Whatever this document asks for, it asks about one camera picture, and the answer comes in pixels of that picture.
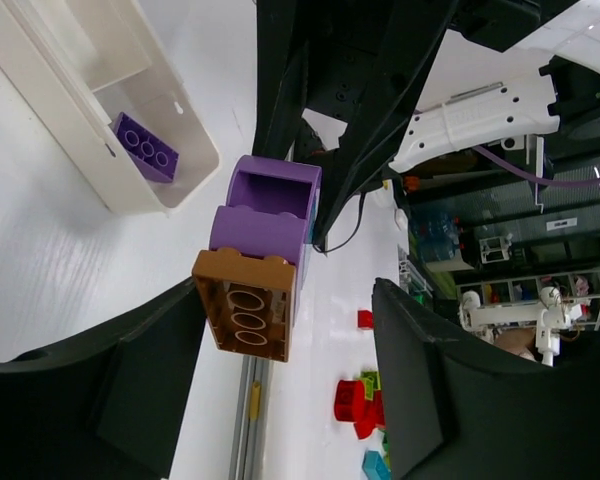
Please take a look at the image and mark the small purple lego brick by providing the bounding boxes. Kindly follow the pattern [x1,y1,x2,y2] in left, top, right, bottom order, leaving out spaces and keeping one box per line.
[112,112,179,184]

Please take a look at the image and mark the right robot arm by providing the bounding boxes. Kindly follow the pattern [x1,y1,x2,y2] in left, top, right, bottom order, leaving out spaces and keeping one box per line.
[252,1,600,251]

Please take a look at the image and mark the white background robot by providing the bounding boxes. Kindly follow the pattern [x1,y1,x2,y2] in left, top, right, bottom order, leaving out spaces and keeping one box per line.
[459,287,582,367]

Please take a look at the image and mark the water bottles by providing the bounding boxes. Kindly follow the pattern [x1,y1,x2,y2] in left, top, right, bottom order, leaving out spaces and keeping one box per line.
[412,212,460,263]

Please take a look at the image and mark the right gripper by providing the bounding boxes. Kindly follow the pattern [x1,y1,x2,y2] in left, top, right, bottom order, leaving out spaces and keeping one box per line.
[252,0,458,245]

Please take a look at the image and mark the purple flower lego block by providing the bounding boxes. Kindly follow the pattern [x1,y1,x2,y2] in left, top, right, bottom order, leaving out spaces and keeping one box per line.
[193,155,321,293]

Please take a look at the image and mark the brown lego brick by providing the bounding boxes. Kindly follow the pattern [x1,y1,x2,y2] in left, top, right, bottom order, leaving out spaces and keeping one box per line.
[192,247,296,362]

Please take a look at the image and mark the red lego pile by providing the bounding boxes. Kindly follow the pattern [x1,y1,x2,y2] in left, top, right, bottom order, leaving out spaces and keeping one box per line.
[332,309,386,441]

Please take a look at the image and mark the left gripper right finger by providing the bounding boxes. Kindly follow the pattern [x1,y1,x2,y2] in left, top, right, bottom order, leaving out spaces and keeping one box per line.
[372,279,600,479]

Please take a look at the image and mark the aluminium front rail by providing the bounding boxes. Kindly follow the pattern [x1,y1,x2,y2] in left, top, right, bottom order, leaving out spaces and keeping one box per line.
[228,356,272,480]

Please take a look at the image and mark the white compartment tray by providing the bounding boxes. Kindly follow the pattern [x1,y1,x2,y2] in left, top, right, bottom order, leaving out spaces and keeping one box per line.
[0,1,221,215]

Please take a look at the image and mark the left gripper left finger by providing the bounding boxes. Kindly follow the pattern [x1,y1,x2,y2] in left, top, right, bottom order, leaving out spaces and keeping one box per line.
[0,280,205,479]

